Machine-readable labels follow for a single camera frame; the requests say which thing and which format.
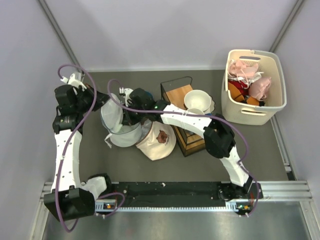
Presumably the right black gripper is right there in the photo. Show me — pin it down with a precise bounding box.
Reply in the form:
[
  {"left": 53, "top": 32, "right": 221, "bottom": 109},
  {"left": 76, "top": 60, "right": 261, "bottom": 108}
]
[{"left": 122, "top": 101, "right": 147, "bottom": 128}]

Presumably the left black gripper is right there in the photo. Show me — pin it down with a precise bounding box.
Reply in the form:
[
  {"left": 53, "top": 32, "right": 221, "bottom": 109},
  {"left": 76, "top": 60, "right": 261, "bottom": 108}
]
[{"left": 74, "top": 83, "right": 112, "bottom": 114}]

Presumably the white mesh laundry bag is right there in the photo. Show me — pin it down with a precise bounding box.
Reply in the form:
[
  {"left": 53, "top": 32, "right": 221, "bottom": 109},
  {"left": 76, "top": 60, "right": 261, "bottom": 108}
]
[{"left": 100, "top": 98, "right": 142, "bottom": 148}]

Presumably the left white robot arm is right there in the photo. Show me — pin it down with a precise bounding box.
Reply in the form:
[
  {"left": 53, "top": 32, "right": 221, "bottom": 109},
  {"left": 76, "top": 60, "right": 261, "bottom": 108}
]
[{"left": 43, "top": 71, "right": 114, "bottom": 222}]

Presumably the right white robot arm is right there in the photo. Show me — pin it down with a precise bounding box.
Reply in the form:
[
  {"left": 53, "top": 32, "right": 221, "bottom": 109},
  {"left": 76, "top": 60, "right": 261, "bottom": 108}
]
[{"left": 119, "top": 87, "right": 261, "bottom": 200}]

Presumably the beige bear insulated lunch bag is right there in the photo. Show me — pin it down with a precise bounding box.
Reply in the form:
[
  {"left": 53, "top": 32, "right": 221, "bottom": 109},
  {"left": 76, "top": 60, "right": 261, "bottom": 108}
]
[{"left": 135, "top": 119, "right": 177, "bottom": 161}]

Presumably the white bra in basket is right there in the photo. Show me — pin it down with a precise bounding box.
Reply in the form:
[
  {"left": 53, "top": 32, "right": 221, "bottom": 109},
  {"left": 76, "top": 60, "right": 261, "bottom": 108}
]
[{"left": 227, "top": 72, "right": 264, "bottom": 89}]

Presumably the cream plastic laundry basket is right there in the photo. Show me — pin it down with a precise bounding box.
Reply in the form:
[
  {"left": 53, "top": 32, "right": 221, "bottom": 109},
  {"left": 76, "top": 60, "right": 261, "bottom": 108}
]
[{"left": 221, "top": 49, "right": 287, "bottom": 126}]

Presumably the blue ceramic bowl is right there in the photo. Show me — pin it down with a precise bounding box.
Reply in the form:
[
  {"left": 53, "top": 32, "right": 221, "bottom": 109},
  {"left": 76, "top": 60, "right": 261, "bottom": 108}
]
[{"left": 146, "top": 91, "right": 154, "bottom": 98}]

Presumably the blue white mug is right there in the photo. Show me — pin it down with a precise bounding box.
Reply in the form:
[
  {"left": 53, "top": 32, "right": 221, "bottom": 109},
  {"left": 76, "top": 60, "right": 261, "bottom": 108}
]
[{"left": 186, "top": 108, "right": 212, "bottom": 116}]

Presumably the white ceramic bowl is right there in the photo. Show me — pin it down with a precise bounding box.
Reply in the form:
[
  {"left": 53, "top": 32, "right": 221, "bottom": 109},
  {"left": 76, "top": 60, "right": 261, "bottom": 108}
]
[{"left": 184, "top": 89, "right": 211, "bottom": 112}]

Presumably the white scalloped plate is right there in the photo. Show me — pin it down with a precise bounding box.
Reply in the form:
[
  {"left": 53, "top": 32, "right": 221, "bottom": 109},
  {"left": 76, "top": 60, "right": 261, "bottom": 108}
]
[{"left": 206, "top": 96, "right": 215, "bottom": 114}]

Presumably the red orange garment in basket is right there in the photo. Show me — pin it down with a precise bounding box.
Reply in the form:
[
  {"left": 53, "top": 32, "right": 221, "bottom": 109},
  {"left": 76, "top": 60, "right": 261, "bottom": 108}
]
[{"left": 228, "top": 81, "right": 260, "bottom": 106}]

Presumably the pink garment in basket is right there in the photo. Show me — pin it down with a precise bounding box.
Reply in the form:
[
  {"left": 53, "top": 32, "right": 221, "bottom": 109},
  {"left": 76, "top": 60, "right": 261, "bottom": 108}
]
[{"left": 248, "top": 77, "right": 272, "bottom": 101}]

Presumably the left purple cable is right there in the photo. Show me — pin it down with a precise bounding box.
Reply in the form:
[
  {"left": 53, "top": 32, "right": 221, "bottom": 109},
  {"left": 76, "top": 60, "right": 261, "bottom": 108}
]
[{"left": 55, "top": 64, "right": 126, "bottom": 233}]

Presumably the purple cable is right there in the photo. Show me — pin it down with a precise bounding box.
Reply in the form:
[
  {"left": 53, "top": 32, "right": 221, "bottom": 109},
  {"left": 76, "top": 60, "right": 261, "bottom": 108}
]
[
  {"left": 55, "top": 64, "right": 126, "bottom": 233},
  {"left": 107, "top": 79, "right": 260, "bottom": 218}
]

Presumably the black wire wooden shelf rack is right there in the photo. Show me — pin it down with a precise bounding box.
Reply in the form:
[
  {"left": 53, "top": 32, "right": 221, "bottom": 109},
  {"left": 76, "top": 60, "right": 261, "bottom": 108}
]
[{"left": 159, "top": 76, "right": 216, "bottom": 158}]

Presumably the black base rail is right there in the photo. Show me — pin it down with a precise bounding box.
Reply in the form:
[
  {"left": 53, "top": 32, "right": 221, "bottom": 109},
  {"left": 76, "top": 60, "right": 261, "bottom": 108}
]
[{"left": 106, "top": 181, "right": 255, "bottom": 208}]

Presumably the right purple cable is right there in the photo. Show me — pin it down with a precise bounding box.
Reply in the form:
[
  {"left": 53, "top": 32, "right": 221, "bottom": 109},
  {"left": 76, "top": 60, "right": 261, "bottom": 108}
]
[{"left": 107, "top": 79, "right": 260, "bottom": 218}]

